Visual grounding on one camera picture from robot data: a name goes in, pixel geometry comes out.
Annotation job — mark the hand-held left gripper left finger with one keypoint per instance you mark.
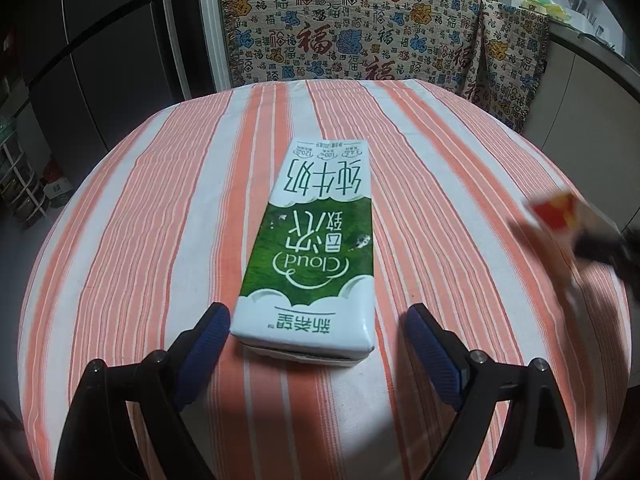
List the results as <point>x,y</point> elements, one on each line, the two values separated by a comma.
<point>200,355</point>

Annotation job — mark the yellow green plastic containers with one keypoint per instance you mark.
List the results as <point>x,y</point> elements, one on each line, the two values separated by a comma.
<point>540,5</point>

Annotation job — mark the narrow printed cloth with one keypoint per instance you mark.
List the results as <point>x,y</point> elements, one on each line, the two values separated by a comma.
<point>505,60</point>

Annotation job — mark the green white cardboard box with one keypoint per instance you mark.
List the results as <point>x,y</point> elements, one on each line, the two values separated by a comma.
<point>57,190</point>

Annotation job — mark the crushed red drink can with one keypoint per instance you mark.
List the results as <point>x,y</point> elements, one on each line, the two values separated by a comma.
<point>555,210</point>

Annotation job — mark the white tiered storage rack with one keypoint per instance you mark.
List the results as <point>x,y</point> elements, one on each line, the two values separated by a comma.
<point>20,185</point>

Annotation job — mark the dark grey refrigerator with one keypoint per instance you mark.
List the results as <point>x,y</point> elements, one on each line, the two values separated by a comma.
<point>100,60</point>

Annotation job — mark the green white milk carton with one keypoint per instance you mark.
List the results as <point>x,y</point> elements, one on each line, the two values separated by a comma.
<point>310,240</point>

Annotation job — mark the large printed cloth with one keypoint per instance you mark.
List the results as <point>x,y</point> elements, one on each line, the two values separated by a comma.
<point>325,35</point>

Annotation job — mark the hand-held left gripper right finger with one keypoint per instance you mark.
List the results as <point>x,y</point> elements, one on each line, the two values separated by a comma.
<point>435,355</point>

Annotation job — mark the kitchen counter cabinet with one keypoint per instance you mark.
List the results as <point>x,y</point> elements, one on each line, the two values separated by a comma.
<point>575,110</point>

